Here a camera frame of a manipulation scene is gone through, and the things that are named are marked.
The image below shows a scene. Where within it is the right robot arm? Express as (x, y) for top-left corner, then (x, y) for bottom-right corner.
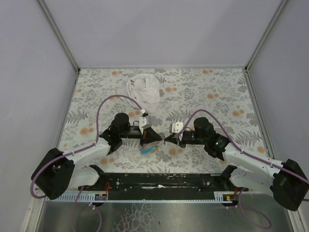
(165, 117), (309, 211)

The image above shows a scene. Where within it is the crumpled white cloth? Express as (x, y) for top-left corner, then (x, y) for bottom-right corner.
(116, 73), (160, 114)

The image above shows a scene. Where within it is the blue key tag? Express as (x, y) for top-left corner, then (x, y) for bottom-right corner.
(140, 145), (156, 155)

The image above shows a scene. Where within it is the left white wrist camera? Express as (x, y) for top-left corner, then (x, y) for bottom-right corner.
(139, 109), (151, 133)

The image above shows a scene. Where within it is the floral table mat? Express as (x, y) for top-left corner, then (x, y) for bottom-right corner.
(58, 68), (266, 174)

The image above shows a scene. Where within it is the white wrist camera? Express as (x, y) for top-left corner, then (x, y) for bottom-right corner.
(169, 122), (184, 136)
(139, 109), (151, 133)

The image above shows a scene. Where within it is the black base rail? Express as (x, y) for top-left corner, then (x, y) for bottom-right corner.
(83, 173), (240, 201)

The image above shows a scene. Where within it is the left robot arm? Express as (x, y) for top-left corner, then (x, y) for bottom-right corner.
(30, 113), (162, 200)

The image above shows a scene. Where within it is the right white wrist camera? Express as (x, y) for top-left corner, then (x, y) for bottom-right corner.
(169, 122), (184, 136)

